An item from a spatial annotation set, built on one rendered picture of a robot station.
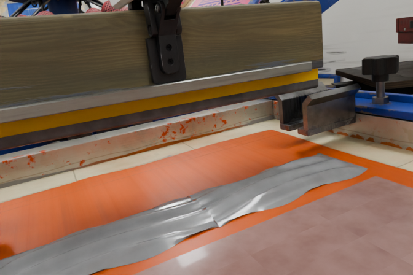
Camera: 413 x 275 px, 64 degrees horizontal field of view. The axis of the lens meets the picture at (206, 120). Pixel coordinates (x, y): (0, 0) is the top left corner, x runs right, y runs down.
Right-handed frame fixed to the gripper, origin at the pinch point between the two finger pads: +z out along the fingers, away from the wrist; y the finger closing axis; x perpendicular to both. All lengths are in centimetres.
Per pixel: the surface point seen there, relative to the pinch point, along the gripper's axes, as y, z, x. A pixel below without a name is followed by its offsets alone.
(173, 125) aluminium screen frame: -17.7, 10.7, 6.6
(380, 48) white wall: -126, 15, 200
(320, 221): 12.2, 13.9, 7.3
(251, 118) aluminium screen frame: -17.7, 12.6, 21.0
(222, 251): 10.8, 13.9, -1.0
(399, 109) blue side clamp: 5.9, 9.1, 26.2
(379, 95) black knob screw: 2.2, 8.0, 27.7
